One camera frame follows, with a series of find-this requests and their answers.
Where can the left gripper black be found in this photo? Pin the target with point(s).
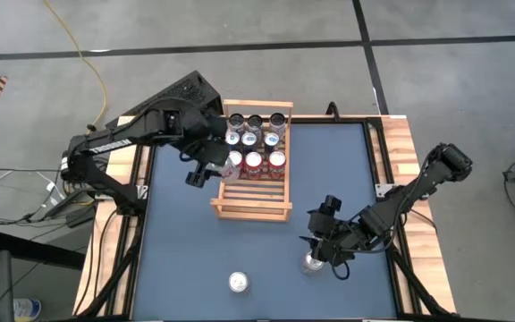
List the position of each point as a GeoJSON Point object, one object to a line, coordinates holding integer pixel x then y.
{"type": "Point", "coordinates": [197, 154]}

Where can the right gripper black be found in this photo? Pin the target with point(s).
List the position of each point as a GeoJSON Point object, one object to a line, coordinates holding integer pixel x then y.
{"type": "Point", "coordinates": [342, 237]}

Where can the silver Diet Coke can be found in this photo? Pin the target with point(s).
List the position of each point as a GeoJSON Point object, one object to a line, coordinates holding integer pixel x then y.
{"type": "Point", "coordinates": [230, 175]}
{"type": "Point", "coordinates": [238, 282]}
{"type": "Point", "coordinates": [312, 265]}

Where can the red Fanta can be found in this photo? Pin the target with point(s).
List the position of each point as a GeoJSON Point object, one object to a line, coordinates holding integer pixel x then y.
{"type": "Point", "coordinates": [277, 160]}
{"type": "Point", "coordinates": [235, 158]}

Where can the blue silver Red Bull can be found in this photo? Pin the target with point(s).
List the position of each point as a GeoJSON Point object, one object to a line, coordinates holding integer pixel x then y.
{"type": "Point", "coordinates": [233, 138]}

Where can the red soda can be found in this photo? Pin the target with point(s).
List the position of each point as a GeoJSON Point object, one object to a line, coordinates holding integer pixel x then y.
{"type": "Point", "coordinates": [253, 161]}

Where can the Red Bull Sugarfree can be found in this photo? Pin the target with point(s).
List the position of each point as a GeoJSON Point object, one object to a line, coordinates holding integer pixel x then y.
{"type": "Point", "coordinates": [271, 139]}
{"type": "Point", "coordinates": [249, 139]}

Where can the white Celsius can black lid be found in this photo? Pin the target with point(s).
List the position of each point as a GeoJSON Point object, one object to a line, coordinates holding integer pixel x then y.
{"type": "Point", "coordinates": [255, 121]}
{"type": "Point", "coordinates": [236, 120]}
{"type": "Point", "coordinates": [277, 120]}

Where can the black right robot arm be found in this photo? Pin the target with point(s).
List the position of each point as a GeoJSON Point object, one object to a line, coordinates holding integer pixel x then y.
{"type": "Point", "coordinates": [418, 188]}

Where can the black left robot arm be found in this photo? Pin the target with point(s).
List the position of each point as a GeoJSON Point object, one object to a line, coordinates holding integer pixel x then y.
{"type": "Point", "coordinates": [105, 141]}

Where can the wooden slatted shelf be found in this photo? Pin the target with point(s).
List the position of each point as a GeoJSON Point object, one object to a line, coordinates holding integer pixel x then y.
{"type": "Point", "coordinates": [253, 203]}

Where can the blue-grey table mat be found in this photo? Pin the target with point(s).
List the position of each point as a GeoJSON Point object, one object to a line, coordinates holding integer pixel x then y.
{"type": "Point", "coordinates": [329, 156]}

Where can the black table clamp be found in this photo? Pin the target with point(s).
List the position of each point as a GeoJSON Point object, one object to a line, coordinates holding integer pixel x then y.
{"type": "Point", "coordinates": [333, 112]}

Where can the black floor bar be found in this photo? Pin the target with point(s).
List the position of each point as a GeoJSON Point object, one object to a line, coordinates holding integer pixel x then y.
{"type": "Point", "coordinates": [29, 248]}

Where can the white blue floor bottle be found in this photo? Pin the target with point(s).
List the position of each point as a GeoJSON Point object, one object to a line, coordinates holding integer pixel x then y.
{"type": "Point", "coordinates": [27, 308]}

